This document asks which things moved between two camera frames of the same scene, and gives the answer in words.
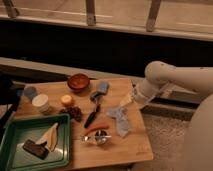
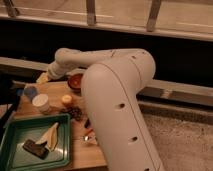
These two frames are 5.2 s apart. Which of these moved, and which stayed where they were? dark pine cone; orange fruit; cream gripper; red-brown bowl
Moved: cream gripper
Stayed: red-brown bowl; orange fruit; dark pine cone
